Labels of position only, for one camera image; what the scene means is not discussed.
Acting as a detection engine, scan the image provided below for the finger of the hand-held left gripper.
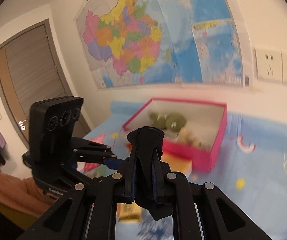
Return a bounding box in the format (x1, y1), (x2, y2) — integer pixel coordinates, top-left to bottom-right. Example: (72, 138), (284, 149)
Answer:
(61, 155), (131, 183)
(70, 137), (117, 164)

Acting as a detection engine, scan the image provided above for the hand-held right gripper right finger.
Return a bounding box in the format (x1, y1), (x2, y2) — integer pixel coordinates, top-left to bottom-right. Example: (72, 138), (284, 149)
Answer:
(153, 155), (271, 240)

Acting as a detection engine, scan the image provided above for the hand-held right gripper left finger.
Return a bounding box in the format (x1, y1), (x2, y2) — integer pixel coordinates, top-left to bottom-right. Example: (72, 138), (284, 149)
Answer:
(17, 150), (137, 240)

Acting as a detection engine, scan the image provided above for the pastel tissue pack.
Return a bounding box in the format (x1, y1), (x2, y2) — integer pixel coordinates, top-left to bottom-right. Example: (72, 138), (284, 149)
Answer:
(162, 152), (194, 178)

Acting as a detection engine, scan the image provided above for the black cloth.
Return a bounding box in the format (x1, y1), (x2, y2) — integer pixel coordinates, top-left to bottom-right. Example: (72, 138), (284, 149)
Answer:
(127, 126), (175, 222)

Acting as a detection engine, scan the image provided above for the blue checked cloth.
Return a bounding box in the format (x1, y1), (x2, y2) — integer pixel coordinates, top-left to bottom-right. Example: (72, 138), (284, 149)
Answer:
(137, 215), (175, 240)

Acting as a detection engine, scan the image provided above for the pink cardboard box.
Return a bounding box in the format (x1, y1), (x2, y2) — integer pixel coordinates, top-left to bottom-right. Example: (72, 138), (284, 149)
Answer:
(122, 98), (227, 173)

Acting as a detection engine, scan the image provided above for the beige teddy bear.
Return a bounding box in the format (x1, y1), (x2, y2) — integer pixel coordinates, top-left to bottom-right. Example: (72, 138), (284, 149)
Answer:
(176, 130), (207, 147)

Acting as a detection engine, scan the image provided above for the green plush toy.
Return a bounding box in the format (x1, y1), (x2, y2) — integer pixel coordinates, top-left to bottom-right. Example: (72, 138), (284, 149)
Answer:
(148, 112), (187, 133)

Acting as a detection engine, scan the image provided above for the person's left forearm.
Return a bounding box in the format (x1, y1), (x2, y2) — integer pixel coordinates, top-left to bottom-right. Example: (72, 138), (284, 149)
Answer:
(0, 164), (59, 217)

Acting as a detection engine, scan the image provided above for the yellow packet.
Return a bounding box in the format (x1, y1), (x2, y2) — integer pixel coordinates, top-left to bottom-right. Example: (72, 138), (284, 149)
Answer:
(117, 202), (142, 223)

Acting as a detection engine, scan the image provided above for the grey wooden door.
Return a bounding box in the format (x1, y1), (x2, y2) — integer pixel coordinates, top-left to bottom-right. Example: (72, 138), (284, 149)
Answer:
(0, 19), (91, 155)

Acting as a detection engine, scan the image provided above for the blue cartoon bed sheet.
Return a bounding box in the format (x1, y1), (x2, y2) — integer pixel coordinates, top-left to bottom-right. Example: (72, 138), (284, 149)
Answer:
(82, 101), (287, 240)

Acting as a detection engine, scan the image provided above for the colourful wall map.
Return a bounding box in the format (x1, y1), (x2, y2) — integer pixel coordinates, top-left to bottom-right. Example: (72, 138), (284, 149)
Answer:
(75, 0), (245, 90)

